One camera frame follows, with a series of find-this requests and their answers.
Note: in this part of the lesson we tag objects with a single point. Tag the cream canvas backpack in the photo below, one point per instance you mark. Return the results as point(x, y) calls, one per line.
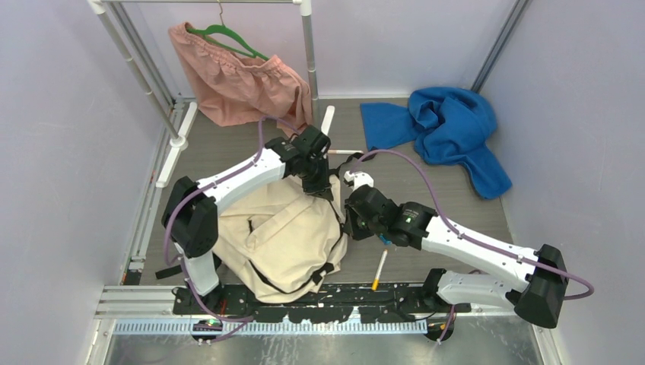
point(280, 242)

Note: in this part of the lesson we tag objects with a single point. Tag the white yellow pen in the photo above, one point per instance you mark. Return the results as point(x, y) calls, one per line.
point(379, 270)

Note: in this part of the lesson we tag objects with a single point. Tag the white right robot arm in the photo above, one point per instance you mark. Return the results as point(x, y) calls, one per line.
point(530, 282)

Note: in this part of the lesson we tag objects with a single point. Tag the pink garment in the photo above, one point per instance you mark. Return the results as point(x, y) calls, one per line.
point(232, 89)

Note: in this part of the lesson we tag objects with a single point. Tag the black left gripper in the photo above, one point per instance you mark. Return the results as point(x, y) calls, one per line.
point(322, 186)

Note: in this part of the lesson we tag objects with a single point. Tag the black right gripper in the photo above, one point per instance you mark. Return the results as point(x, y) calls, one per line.
point(351, 229)

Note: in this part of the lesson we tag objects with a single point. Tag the green clothes hanger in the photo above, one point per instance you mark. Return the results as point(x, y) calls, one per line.
point(238, 45)

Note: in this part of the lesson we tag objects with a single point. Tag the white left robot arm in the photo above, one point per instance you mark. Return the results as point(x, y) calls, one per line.
point(190, 219)

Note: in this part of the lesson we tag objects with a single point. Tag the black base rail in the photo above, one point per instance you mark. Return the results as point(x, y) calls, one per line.
point(389, 303)

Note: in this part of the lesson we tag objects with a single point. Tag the metal clothes rack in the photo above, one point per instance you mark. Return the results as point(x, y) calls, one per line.
point(178, 139)

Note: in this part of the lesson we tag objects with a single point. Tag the black blue highlighter marker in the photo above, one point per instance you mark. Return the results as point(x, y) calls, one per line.
point(384, 240)

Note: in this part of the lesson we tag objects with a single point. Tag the blue cloth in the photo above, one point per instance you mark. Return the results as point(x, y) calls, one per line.
point(447, 126)

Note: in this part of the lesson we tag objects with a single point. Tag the white pink pen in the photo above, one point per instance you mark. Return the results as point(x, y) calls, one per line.
point(345, 152)

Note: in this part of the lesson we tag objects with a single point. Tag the metal corner pole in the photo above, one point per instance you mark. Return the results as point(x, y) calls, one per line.
point(509, 25)

